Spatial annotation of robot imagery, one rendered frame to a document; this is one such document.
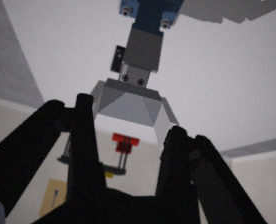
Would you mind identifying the dark grey rectangular block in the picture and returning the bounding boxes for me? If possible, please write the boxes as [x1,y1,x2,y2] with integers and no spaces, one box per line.
[98,78,163,127]

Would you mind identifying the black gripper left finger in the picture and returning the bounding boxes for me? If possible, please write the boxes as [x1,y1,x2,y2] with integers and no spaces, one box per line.
[0,80,116,224]

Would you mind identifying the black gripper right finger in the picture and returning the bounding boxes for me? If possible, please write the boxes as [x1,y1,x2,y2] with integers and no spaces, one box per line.
[154,96,268,224]

